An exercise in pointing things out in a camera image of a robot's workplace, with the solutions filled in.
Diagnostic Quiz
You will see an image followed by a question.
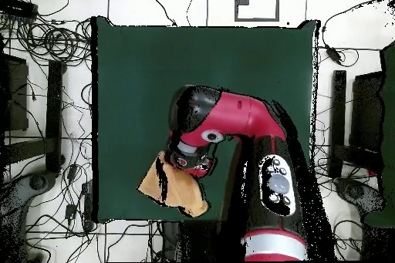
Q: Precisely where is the tan terry towel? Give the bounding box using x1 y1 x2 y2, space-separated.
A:
137 150 210 218

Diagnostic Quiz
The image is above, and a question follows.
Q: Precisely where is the dark green table cloth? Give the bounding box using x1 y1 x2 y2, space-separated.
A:
91 15 320 224

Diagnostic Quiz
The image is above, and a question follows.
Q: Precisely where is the black stand beam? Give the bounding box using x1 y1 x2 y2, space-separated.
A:
327 69 347 178
45 59 66 174

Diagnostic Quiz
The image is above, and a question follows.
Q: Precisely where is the office chair base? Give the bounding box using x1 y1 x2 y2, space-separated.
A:
0 170 60 216
334 176 387 214

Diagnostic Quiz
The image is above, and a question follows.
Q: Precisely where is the black cross beam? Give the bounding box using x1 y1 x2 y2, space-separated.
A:
4 137 56 165

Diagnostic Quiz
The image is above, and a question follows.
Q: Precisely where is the black power adapter box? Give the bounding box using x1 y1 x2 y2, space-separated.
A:
0 0 39 19

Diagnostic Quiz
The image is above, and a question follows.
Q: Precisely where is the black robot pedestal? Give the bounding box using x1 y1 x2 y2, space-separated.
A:
160 219 245 263

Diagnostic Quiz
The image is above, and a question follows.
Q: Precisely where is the black cable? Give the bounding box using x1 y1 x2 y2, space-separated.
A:
143 0 177 27
185 0 207 27

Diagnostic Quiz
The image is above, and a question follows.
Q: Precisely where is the black adapter with cable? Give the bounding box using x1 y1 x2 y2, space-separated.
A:
322 43 361 69

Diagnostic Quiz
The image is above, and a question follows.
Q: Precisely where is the coil of black cables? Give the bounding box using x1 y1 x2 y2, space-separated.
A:
13 18 93 64

